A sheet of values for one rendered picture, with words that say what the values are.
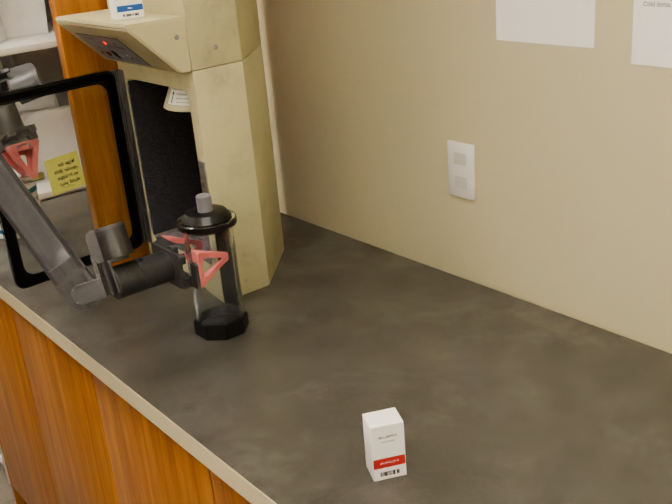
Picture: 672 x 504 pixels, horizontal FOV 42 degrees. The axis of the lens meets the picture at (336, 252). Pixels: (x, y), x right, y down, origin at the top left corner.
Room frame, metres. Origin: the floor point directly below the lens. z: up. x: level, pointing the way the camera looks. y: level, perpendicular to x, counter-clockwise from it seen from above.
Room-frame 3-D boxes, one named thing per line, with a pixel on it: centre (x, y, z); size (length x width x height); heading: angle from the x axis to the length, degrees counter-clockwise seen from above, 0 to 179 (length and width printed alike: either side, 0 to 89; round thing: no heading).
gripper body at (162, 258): (1.45, 0.32, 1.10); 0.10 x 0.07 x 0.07; 37
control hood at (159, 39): (1.73, 0.38, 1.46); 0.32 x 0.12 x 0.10; 37
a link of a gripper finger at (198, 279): (1.47, 0.24, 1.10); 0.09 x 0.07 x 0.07; 127
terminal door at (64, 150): (1.78, 0.55, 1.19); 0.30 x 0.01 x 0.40; 132
